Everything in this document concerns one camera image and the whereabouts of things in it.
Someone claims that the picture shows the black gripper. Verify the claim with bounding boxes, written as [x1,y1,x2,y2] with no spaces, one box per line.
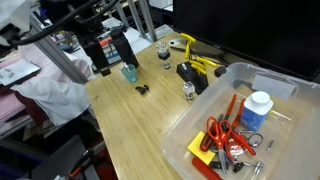
[39,0,140,77]

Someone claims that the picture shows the black ball head mount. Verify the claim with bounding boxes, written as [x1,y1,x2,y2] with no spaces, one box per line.
[134,84,150,95]

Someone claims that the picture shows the white bin label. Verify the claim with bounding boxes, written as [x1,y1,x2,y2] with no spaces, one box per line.
[251,74,297,102]

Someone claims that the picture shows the clear plastic storage bin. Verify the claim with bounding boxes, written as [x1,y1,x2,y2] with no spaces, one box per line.
[160,61,320,180]

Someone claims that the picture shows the teal plastic cup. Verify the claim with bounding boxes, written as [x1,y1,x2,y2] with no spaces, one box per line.
[120,63,139,84]

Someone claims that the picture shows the clear glass stopper black base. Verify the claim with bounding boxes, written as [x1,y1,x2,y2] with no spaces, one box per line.
[155,41,171,61]

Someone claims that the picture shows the white oval tag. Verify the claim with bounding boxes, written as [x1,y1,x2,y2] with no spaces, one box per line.
[168,37,185,47]

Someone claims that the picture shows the white cloth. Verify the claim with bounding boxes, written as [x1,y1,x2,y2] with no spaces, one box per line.
[9,78,91,127]

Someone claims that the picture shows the pale pink cloth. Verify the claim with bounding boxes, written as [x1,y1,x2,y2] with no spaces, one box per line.
[0,43,96,83]

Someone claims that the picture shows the small glass jar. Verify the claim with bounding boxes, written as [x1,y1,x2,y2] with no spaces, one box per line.
[182,81,196,102]

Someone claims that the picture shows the black hex key stand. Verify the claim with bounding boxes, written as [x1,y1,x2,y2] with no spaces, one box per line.
[176,61,209,95]

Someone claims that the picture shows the yellow and black tool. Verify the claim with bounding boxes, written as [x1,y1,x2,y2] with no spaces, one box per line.
[171,44,231,66]

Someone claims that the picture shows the grey flat plate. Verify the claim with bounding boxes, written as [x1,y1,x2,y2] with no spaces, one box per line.
[0,58,41,88]

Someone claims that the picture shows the black round knob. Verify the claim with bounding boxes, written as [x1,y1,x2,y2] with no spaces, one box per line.
[214,65,228,78]

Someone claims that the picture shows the grey chair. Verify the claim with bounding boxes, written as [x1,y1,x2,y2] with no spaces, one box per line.
[31,134,101,180]

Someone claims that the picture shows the orange black clamp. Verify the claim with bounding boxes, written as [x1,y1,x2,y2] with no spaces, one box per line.
[68,149,98,178]

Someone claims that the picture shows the yellow sticky note pad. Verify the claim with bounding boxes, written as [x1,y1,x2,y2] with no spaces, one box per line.
[187,130,217,166]

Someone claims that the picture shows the red black screwdriver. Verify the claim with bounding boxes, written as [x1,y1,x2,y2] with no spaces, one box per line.
[199,113,225,153]

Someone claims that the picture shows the black computer monitor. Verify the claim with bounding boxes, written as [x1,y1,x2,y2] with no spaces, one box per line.
[172,0,320,83]

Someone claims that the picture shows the white bottle blue label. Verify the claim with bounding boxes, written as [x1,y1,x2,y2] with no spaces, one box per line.
[239,90,274,133]

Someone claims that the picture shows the red white packet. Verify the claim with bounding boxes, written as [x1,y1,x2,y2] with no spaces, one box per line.
[228,138,246,158]

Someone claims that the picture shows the black binder clip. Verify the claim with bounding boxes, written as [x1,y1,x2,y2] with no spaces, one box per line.
[232,160,245,174]

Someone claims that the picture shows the clear plastic stick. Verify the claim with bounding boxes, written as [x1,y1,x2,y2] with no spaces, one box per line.
[270,109,293,122]

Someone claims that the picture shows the small metal fitting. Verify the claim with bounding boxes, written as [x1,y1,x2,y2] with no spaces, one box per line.
[251,160,265,178]

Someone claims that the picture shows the slanted aluminium frame post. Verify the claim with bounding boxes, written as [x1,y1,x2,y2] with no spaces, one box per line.
[28,16,89,84]

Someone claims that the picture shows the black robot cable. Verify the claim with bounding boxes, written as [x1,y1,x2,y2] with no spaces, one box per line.
[8,0,121,48]

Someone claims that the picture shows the tall yellow T-handle hex key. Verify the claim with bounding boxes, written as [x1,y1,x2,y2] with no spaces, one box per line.
[179,32,197,61]

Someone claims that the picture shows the red handled pliers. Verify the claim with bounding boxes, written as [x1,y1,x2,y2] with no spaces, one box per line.
[223,93,248,129]

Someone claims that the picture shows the red handled scissors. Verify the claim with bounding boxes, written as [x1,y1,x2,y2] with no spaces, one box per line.
[205,115,234,175]

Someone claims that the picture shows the red tool handle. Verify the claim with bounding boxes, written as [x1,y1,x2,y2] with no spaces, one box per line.
[191,156,224,180]

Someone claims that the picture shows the red handled snips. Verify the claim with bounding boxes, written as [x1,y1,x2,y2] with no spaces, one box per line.
[226,131,257,163]

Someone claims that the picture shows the metal key ring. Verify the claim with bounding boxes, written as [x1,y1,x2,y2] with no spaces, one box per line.
[247,132,264,148]

